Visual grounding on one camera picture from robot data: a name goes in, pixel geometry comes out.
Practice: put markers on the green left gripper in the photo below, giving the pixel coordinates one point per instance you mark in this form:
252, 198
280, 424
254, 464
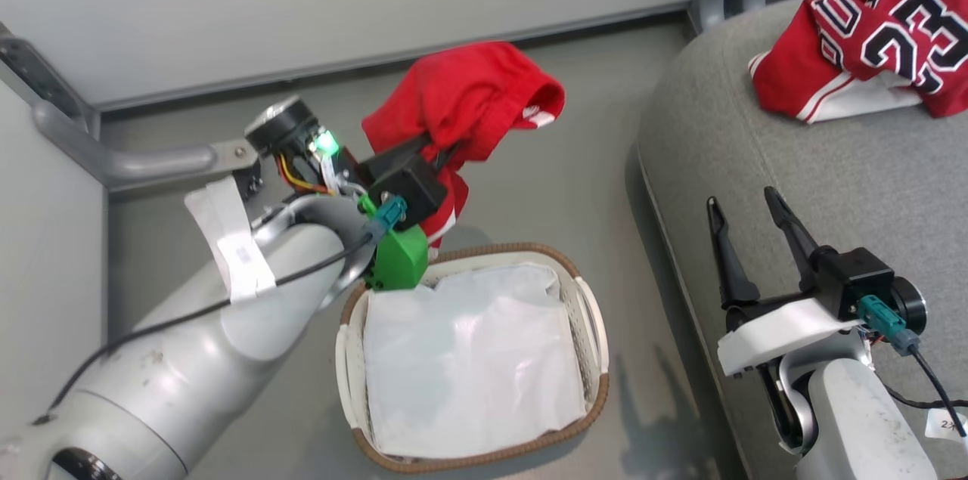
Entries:
397, 257

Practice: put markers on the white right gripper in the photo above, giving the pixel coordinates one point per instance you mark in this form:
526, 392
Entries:
771, 332

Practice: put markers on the red basketball shorts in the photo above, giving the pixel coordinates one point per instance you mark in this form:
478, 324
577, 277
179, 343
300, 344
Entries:
461, 94

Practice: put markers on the red number 23 jersey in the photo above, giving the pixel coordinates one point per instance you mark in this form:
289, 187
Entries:
870, 41

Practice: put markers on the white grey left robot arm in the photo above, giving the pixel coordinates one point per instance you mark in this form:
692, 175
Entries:
174, 382

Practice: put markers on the grey fabric sofa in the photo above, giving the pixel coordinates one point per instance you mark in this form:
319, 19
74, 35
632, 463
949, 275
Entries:
802, 155

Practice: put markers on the black caster wheel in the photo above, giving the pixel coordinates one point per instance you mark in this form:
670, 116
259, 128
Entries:
249, 184

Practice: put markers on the white paper tag strip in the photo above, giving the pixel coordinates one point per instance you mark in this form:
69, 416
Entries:
238, 253

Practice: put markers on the wicker laundry basket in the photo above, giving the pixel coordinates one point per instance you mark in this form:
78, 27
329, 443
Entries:
597, 389

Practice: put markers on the small white paper label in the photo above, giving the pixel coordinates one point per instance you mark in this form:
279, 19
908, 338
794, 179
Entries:
945, 425

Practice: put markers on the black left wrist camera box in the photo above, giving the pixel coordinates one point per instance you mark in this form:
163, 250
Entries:
408, 185

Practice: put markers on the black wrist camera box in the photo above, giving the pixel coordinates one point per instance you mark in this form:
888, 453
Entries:
854, 280
408, 185

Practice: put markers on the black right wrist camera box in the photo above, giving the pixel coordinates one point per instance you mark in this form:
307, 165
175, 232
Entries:
854, 280

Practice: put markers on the grey partition frame with foot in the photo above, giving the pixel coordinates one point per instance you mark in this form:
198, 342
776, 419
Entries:
144, 162

